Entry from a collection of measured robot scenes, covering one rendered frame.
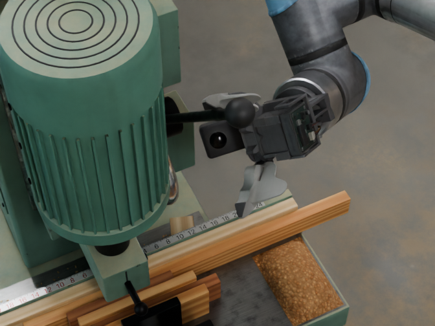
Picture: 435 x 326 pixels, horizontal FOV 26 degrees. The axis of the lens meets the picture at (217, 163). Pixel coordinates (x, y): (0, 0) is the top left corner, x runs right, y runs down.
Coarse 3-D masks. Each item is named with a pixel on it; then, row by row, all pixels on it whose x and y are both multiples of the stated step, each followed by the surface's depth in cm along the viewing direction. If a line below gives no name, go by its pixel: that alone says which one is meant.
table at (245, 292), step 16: (288, 240) 155; (304, 240) 155; (208, 272) 151; (224, 272) 151; (240, 272) 151; (256, 272) 151; (224, 288) 149; (240, 288) 149; (256, 288) 149; (336, 288) 149; (224, 304) 148; (240, 304) 148; (256, 304) 148; (272, 304) 148; (192, 320) 146; (224, 320) 146; (240, 320) 146; (256, 320) 146; (272, 320) 146; (288, 320) 146; (320, 320) 146; (336, 320) 149
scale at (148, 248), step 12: (264, 204) 152; (228, 216) 151; (192, 228) 150; (204, 228) 150; (168, 240) 148; (144, 252) 147; (72, 276) 144; (84, 276) 144; (48, 288) 143; (12, 300) 142; (24, 300) 142; (0, 312) 140
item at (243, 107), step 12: (168, 96) 141; (168, 108) 139; (228, 108) 104; (240, 108) 104; (252, 108) 105; (168, 120) 134; (180, 120) 128; (192, 120) 123; (204, 120) 118; (216, 120) 114; (228, 120) 105; (240, 120) 104; (252, 120) 105; (168, 132) 140; (180, 132) 141
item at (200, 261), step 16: (304, 208) 154; (320, 208) 154; (336, 208) 155; (272, 224) 152; (288, 224) 152; (304, 224) 154; (224, 240) 150; (240, 240) 150; (256, 240) 151; (272, 240) 153; (192, 256) 148; (208, 256) 148; (224, 256) 150; (240, 256) 152; (176, 272) 147; (80, 304) 143; (32, 320) 141; (48, 320) 141; (64, 320) 142
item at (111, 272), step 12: (132, 240) 135; (84, 252) 140; (96, 252) 133; (132, 252) 133; (96, 264) 132; (108, 264) 132; (120, 264) 132; (132, 264) 132; (144, 264) 133; (96, 276) 136; (108, 276) 131; (120, 276) 132; (132, 276) 134; (144, 276) 135; (108, 288) 133; (120, 288) 135; (108, 300) 136
